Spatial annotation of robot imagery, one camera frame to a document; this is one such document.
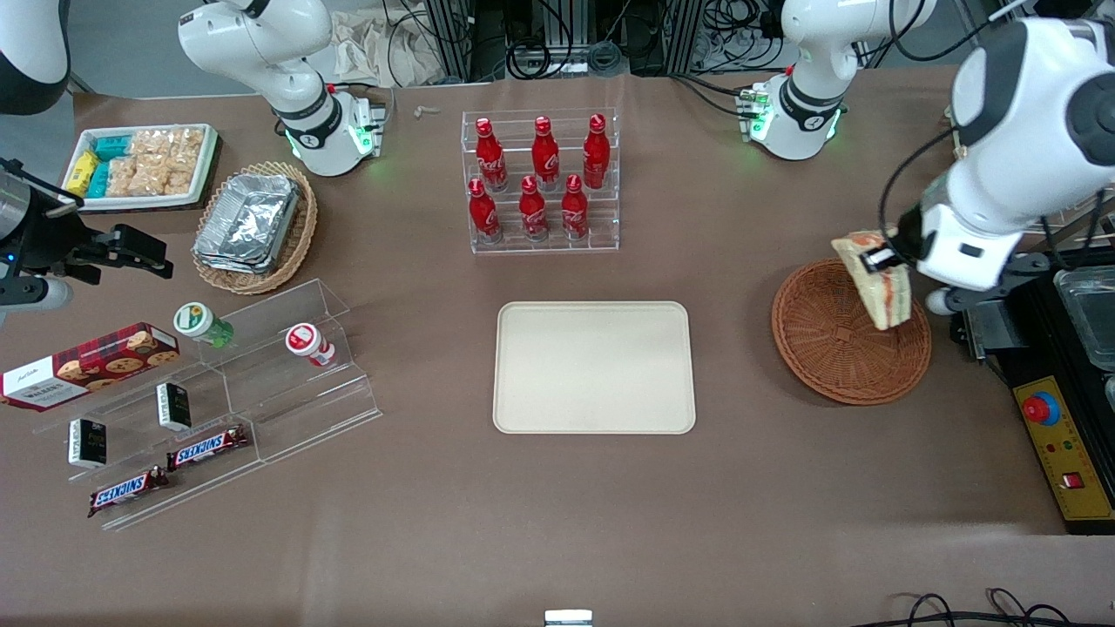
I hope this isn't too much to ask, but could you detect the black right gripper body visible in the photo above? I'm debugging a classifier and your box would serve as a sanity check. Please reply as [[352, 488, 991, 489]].
[[0, 205, 114, 278]]

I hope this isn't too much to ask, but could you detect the triangle sandwich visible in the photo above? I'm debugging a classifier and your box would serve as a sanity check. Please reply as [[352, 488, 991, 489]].
[[832, 231, 913, 330]]

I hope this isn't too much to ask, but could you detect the white snack tray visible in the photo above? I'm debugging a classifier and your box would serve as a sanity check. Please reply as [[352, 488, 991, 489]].
[[63, 124, 219, 212]]

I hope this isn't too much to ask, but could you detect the round wicker basket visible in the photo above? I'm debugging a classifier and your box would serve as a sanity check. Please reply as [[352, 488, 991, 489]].
[[772, 259, 932, 406]]

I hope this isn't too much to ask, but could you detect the aluminium foil tray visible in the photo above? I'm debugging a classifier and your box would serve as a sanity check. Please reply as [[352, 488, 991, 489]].
[[193, 172, 301, 275]]

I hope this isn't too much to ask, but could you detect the oval wicker basket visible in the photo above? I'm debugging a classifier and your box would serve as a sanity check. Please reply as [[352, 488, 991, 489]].
[[192, 161, 319, 295]]

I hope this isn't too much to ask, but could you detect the cream rectangular tray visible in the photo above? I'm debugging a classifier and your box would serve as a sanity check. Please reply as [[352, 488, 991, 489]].
[[493, 301, 697, 435]]

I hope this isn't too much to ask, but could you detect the yellow snack packet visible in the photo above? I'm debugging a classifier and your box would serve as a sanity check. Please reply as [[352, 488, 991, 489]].
[[67, 150, 99, 197]]

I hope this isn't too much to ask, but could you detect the green lid yogurt cup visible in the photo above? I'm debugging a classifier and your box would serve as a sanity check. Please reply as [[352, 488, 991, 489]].
[[172, 301, 234, 349]]

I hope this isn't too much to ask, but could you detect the red tartan cookie box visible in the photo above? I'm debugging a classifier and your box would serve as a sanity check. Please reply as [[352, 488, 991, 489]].
[[0, 322, 181, 412]]

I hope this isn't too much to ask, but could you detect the yellow black control box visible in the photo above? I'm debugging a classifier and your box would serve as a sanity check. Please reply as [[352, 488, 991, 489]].
[[958, 253, 1115, 536]]

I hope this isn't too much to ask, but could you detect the clear glass container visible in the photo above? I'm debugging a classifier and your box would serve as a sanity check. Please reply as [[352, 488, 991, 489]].
[[1052, 266, 1115, 349]]

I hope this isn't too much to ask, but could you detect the small black chocolate box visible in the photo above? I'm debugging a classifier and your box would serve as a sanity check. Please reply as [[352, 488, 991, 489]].
[[155, 381, 193, 432], [68, 418, 108, 469]]

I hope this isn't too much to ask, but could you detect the clear acrylic stepped stand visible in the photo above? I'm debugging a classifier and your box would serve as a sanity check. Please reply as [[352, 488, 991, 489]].
[[218, 279, 382, 464], [33, 348, 262, 532]]

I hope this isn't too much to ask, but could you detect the red lid yogurt cup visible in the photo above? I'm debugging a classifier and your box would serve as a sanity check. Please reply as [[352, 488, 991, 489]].
[[285, 322, 336, 368]]

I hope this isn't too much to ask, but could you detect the Snickers chocolate bar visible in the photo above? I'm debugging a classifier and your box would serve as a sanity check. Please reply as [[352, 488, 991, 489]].
[[87, 466, 171, 519], [166, 424, 251, 471]]

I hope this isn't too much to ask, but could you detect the yellow emergency stop box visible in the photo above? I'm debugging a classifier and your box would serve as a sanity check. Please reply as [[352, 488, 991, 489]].
[[1013, 374, 1115, 523]]

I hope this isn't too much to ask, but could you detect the clear acrylic bottle rack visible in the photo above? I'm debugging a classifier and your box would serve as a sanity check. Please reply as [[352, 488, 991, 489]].
[[462, 109, 621, 255]]

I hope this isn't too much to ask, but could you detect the red cola bottle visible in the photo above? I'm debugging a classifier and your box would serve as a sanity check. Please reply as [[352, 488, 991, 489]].
[[468, 178, 501, 242], [561, 174, 590, 239], [531, 116, 561, 191], [475, 118, 508, 192], [519, 176, 550, 241], [582, 114, 610, 189]]

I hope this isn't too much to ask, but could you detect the beige crumpled cloth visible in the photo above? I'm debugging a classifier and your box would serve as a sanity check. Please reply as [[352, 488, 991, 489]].
[[331, 9, 445, 88]]

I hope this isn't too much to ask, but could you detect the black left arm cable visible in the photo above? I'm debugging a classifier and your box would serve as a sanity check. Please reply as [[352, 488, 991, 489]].
[[878, 129, 968, 253]]

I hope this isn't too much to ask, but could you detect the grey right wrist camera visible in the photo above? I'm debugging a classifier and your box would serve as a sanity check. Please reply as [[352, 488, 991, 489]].
[[0, 277, 75, 316]]

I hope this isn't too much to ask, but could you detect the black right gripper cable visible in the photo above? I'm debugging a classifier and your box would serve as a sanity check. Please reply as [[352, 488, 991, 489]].
[[0, 159, 85, 210]]

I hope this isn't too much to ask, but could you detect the aluminium frame rack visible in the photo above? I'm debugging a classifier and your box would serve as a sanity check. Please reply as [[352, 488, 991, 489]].
[[422, 0, 698, 79]]

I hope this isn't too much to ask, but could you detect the black floor cable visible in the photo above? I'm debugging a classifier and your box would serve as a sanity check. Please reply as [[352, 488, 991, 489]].
[[871, 588, 1077, 627]]

